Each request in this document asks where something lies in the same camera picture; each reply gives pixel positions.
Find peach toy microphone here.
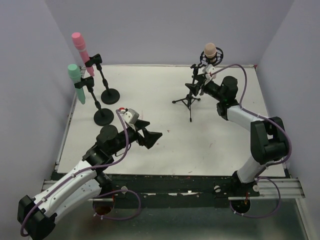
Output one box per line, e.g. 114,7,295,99
203,42,217,63

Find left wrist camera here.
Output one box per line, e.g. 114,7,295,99
118,107,140,130

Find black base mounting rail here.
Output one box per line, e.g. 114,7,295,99
51,172,261,210

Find black round-base mic stand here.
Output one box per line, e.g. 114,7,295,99
84,54,120,105

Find pink toy microphone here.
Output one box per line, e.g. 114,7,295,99
71,32,95,77

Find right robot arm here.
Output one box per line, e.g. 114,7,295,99
185,74,290,184

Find black shock mount ring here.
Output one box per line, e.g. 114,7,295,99
199,46,225,68

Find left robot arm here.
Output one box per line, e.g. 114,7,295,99
17,120,163,240

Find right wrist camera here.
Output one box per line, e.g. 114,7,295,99
202,64,217,85

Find teal toy microphone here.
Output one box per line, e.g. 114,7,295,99
67,64,86,105

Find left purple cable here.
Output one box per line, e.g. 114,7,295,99
19,111,142,237

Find black tripod mic stand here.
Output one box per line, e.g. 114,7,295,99
172,63,202,123

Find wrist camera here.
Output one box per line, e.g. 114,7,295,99
202,64,217,85
118,107,140,130

